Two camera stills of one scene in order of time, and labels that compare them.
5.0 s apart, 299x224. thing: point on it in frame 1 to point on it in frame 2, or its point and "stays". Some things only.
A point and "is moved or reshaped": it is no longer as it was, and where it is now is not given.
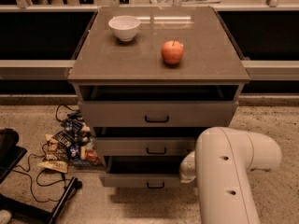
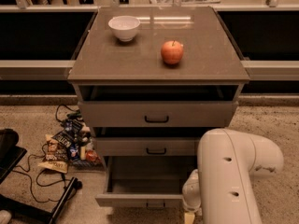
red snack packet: x=92 y=156 stays
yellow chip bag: x=57 y=156 stays
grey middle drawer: x=145 y=147 stays
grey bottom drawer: x=143 y=172 is moved or reshaped
